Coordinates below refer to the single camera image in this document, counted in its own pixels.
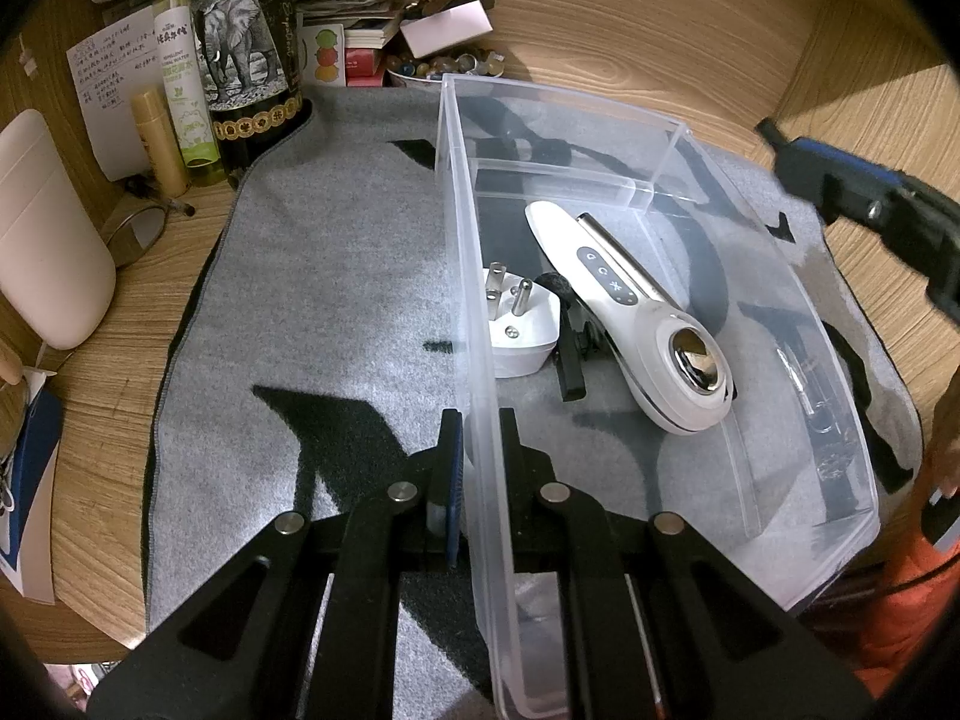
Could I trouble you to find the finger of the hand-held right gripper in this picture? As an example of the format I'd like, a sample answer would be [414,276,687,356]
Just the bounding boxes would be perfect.
[754,118,960,308]

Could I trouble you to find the stack of papers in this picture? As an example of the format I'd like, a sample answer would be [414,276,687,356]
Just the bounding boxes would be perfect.
[296,0,406,46]

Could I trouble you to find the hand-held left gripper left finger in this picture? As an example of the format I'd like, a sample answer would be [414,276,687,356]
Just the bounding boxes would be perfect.
[86,409,462,720]

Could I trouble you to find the white handwritten paper note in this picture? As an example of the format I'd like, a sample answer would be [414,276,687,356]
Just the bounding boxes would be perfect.
[66,4,162,182]

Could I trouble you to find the traffic light sticker card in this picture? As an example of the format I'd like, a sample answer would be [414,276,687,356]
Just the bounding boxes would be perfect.
[300,22,347,87]

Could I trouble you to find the dark wine bottle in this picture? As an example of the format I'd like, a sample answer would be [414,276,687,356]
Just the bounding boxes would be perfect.
[189,0,314,173]

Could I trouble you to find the blue and white booklet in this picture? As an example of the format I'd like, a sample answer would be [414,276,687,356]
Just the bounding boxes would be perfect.
[0,367,65,605]

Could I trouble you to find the white plug adapter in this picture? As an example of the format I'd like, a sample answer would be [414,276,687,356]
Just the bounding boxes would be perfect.
[480,261,563,381]

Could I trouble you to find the person's orange clothing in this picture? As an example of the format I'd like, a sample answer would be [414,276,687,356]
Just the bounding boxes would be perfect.
[855,382,960,691]

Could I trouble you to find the yellow stick tube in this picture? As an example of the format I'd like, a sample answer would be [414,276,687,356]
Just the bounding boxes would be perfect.
[131,88,190,197]

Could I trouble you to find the bowl of beads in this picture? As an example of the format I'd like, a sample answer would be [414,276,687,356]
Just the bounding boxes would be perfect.
[386,49,507,91]

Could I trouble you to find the small white box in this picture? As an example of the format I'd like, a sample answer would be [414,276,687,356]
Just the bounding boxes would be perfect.
[397,0,496,57]

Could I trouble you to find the green spray bottle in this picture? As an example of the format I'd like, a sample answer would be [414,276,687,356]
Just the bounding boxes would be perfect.
[154,0,226,188]

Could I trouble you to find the white handheld massager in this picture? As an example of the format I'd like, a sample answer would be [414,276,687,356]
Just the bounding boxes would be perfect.
[523,200,734,436]

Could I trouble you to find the small round mirror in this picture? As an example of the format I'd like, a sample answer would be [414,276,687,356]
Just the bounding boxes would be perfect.
[105,176,197,267]

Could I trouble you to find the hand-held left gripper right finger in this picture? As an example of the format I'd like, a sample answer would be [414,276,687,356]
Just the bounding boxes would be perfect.
[499,406,875,720]

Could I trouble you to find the clear plastic storage bin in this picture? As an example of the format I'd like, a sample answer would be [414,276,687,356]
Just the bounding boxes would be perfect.
[435,73,880,720]

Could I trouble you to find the small red box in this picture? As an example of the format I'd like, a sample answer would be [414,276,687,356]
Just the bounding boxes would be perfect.
[345,45,391,87]

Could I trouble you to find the grey mat with black letters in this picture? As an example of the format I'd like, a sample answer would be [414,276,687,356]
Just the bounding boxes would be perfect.
[142,82,923,691]

